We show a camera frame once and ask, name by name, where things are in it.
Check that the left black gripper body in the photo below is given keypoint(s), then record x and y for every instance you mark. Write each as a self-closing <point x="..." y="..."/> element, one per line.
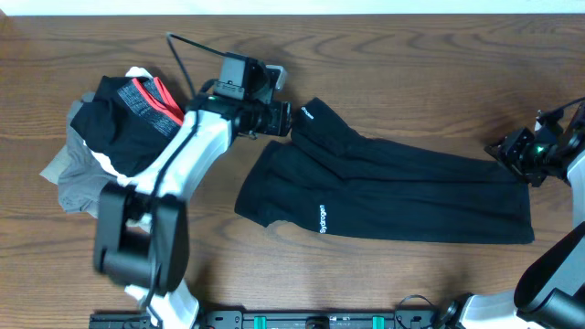
<point x="283" y="119"/>

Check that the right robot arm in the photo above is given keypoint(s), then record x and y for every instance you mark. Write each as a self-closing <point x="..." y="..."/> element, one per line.
<point x="550" y="293"/>

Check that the white garment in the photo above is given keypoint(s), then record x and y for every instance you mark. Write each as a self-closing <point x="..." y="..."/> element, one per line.
<point x="104" y="161"/>

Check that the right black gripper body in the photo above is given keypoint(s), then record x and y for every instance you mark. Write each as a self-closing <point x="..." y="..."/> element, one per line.
<point x="531" y="159"/>

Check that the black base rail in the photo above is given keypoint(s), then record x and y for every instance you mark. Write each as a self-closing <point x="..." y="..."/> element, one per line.
<point x="244" y="320"/>

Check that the grey garment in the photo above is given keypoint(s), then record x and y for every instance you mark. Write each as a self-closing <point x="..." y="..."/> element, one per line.
<point x="75" y="171"/>

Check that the black long pants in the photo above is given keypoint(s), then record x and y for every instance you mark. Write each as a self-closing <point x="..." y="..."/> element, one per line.
<point x="331" y="180"/>

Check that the black shorts red waistband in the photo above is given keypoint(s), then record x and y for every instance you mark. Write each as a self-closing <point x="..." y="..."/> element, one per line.
<point x="129" y="120"/>

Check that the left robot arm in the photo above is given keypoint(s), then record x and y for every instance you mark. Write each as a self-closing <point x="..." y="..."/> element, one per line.
<point x="142" y="239"/>

